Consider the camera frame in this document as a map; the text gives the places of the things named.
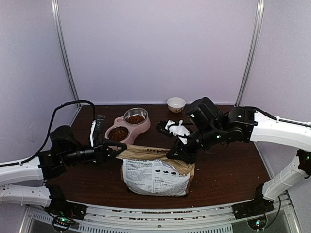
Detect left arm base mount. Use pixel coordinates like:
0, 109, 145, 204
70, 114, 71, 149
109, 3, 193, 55
43, 202, 87, 233

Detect front aluminium rail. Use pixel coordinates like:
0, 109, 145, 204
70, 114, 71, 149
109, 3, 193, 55
24, 191, 299, 233

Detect aluminium frame post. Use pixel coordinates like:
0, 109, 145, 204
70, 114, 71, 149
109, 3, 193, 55
51, 0, 79, 100
234, 0, 265, 106

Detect white floral ceramic bowl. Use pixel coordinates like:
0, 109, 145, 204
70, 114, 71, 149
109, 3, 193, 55
167, 97, 186, 113

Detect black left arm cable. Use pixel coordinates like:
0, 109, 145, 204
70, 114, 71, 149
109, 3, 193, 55
0, 100, 96, 168

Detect front steel feeder bowl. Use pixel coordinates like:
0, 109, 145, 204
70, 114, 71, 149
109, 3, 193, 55
108, 126, 129, 142

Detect right aluminium frame post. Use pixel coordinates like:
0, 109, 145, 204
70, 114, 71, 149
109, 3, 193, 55
234, 0, 265, 106

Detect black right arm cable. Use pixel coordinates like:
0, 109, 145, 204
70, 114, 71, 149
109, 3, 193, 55
254, 108, 311, 127

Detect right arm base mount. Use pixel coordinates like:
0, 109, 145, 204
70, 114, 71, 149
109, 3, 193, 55
232, 199, 274, 231

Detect brown kibble pellets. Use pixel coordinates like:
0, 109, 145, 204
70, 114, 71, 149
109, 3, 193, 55
109, 115, 144, 142

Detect pink double pet feeder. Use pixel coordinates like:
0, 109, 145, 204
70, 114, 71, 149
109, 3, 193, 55
105, 116, 151, 144

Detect pet food bag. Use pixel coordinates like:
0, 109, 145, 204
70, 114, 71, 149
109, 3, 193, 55
117, 145, 195, 197

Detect left aluminium frame post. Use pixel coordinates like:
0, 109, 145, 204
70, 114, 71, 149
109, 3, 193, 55
51, 0, 79, 100

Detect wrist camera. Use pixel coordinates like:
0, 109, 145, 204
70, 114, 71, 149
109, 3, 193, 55
156, 120, 190, 145
89, 115, 105, 147

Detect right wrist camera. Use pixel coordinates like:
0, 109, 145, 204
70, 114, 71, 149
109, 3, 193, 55
156, 120, 190, 145

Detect steel feeder bowl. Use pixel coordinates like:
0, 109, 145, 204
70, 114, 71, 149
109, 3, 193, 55
108, 126, 129, 142
123, 107, 149, 125

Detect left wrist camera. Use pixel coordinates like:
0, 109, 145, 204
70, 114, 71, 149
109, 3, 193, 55
89, 115, 105, 147

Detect rear steel feeder bowl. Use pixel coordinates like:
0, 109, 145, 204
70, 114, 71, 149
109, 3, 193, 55
123, 107, 149, 125

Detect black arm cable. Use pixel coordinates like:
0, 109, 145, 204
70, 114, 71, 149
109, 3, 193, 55
254, 108, 311, 127
0, 100, 96, 168

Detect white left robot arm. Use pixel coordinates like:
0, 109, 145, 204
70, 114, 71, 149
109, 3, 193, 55
0, 125, 127, 216

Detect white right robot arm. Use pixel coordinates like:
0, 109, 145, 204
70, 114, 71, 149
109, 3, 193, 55
165, 97, 311, 215

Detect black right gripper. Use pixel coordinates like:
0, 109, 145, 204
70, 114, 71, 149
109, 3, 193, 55
168, 125, 224, 165

